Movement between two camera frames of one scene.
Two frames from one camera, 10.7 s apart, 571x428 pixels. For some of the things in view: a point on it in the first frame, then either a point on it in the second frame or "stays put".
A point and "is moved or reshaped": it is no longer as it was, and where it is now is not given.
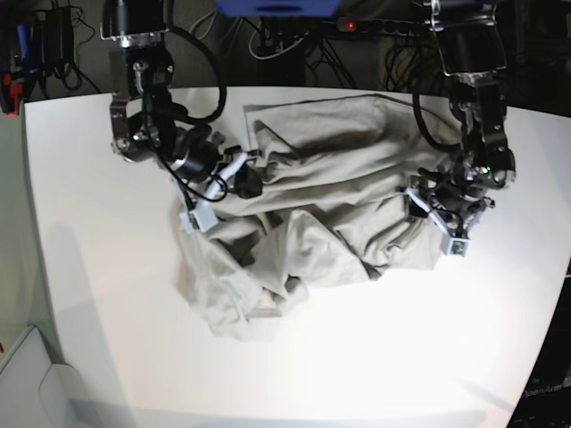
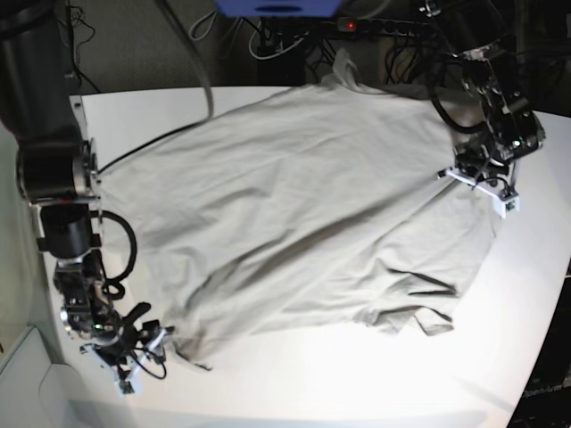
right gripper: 456,197 to 485,162
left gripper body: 207,162 to 119,348
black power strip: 385,27 stays put
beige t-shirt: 333,208 is moved or reshaped
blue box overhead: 277,8 stays put
